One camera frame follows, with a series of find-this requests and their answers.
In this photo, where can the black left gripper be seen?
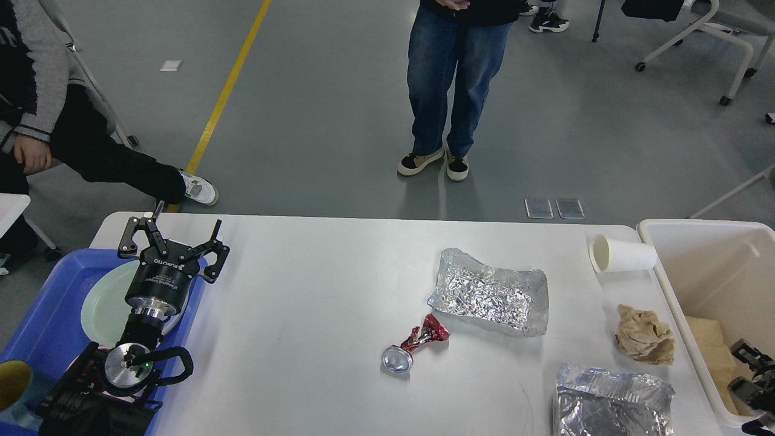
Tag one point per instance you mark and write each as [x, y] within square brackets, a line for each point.
[163, 281]

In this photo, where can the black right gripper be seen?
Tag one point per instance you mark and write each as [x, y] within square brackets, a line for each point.
[756, 393]

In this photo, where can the brown paper bag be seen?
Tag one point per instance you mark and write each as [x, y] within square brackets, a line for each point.
[718, 359]

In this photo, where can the silver plastic bag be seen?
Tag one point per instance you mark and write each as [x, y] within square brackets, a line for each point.
[593, 401]

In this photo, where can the aluminium foil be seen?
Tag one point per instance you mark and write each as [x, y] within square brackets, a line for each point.
[514, 303]

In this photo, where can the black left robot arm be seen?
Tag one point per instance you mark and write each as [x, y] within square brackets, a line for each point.
[70, 411]

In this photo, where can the white plastic bin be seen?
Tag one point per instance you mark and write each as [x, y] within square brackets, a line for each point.
[718, 270]

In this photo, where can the crumpled beige paper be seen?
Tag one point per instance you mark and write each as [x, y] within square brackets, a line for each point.
[642, 336]

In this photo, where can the blue plastic tray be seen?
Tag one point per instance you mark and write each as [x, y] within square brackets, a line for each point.
[51, 336]

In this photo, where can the seated person at left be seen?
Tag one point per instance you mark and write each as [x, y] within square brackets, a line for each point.
[48, 113]

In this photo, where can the white floor tag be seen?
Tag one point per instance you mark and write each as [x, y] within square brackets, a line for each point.
[170, 65]

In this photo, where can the white paper cup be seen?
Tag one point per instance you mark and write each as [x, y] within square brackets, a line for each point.
[615, 256]

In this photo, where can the dark blue mug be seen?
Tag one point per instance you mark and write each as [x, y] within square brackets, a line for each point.
[23, 388]

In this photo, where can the crushed red can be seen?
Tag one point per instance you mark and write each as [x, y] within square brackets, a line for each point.
[399, 359]

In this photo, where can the clear floor plate right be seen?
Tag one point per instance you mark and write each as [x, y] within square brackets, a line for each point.
[570, 209]

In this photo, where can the clear floor plate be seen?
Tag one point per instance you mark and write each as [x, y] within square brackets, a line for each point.
[539, 209]
[570, 209]

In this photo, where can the white office chair left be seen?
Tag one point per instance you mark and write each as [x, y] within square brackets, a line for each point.
[115, 126]

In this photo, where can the white office chair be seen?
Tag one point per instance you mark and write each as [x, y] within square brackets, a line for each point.
[703, 55]
[115, 126]

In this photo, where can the clear floor plate left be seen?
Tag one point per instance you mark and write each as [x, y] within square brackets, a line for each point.
[539, 209]

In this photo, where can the person in blue jeans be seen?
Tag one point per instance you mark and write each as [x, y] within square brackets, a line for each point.
[455, 50]

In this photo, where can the white office chair right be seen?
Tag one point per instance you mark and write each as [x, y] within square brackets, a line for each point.
[703, 55]

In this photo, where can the person in dark jeans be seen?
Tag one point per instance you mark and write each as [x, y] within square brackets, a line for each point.
[544, 17]

